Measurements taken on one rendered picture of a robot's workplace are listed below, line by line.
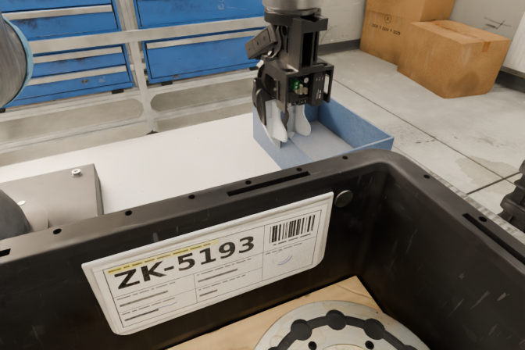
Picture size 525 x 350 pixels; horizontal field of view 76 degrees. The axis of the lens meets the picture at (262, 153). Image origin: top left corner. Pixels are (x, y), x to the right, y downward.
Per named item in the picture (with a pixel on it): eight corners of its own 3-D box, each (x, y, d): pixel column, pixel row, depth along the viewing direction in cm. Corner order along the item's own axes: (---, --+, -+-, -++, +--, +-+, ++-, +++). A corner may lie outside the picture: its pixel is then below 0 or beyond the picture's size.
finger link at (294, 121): (298, 162, 51) (301, 107, 46) (279, 143, 55) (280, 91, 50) (315, 156, 52) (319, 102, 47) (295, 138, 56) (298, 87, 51)
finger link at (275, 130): (277, 167, 50) (280, 112, 44) (259, 148, 54) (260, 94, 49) (295, 162, 51) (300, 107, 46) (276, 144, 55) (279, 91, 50)
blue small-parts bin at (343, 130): (252, 137, 64) (251, 105, 61) (317, 120, 70) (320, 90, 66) (309, 200, 50) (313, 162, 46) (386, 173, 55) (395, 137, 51)
